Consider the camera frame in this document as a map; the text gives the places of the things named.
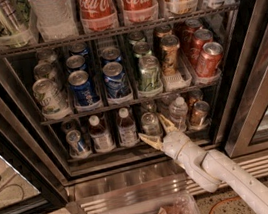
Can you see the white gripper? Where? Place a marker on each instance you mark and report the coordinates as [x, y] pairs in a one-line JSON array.
[[173, 143]]

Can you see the left brown tea bottle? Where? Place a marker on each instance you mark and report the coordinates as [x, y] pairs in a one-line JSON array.
[[100, 134]]

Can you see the left coca-cola bottle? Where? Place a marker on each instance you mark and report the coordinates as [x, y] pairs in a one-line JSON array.
[[97, 14]]

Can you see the small water bottle bottom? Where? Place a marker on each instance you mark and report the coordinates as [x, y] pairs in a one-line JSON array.
[[178, 111]]

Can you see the green tall can top shelf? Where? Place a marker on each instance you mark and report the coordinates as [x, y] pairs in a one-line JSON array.
[[14, 18]]

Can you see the green mountain dew can front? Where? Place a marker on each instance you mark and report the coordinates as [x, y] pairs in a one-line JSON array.
[[149, 72]]

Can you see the blue pepsi can front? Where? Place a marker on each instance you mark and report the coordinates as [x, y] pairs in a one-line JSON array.
[[83, 88]]

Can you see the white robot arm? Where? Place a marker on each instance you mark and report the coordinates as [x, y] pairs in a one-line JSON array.
[[209, 168]]

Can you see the red can middle right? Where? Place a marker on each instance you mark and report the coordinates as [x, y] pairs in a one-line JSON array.
[[200, 37]]

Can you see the blue can front centre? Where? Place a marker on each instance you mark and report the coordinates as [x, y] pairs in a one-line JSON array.
[[116, 81]]

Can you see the clear water bottle top shelf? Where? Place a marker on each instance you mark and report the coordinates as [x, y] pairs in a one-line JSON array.
[[55, 19]]

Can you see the gold brown can front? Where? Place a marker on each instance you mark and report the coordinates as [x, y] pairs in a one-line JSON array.
[[169, 47]]

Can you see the fridge glass door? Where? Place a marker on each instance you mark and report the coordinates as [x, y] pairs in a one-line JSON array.
[[27, 183], [243, 96]]

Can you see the brown tea bottle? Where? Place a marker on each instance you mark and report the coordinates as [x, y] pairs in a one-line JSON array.
[[100, 134], [127, 128]]

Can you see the red can front right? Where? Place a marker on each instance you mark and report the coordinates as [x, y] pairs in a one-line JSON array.
[[209, 59]]

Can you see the right brown tea bottle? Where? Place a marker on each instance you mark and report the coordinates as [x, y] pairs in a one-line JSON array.
[[127, 128]]

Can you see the red can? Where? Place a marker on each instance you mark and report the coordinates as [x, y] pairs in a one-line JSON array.
[[188, 29], [209, 59], [200, 37]]

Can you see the copper can bottom right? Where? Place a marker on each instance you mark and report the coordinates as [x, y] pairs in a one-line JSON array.
[[199, 113]]

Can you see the fridge left glass door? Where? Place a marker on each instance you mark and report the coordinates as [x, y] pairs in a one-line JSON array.
[[27, 183]]

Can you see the fridge right glass door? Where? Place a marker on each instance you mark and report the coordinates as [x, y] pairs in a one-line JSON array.
[[243, 96]]

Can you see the fridge bottom vent grille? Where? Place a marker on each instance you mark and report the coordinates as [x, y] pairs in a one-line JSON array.
[[100, 195]]

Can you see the blue silver can bottom left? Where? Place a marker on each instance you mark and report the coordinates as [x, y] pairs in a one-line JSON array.
[[76, 142]]

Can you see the silver green 7up can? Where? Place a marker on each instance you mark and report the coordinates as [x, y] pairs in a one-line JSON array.
[[150, 124]]

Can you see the red can back right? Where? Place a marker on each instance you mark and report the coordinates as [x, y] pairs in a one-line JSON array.
[[188, 29]]

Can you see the white green can front left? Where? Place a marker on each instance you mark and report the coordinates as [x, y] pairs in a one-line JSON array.
[[53, 104]]

